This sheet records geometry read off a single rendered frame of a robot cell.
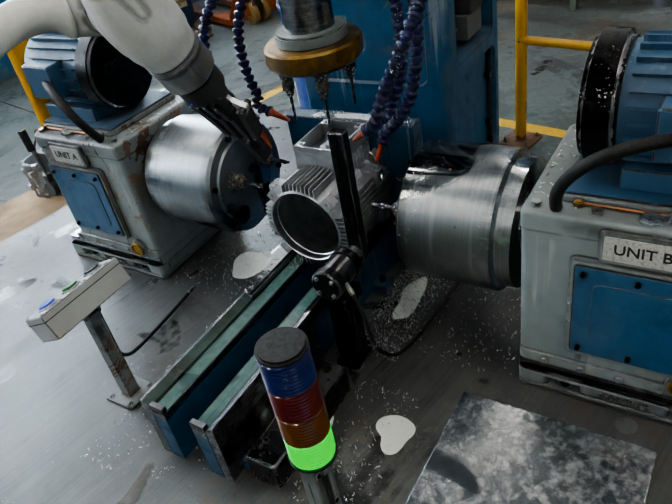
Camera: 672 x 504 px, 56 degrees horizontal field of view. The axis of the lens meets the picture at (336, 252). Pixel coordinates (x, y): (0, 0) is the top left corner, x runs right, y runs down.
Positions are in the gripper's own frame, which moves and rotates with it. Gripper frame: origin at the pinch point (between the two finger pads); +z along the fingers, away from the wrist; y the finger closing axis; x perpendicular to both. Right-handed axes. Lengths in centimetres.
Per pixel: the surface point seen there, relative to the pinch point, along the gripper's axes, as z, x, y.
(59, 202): 132, -15, 229
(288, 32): -9.3, -17.8, -3.7
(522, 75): 183, -156, 26
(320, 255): 22.7, 10.5, -7.5
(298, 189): 8.7, 3.2, -6.1
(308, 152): 9.3, -5.0, -4.3
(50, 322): -9.6, 42.6, 15.1
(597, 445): 14, 30, -66
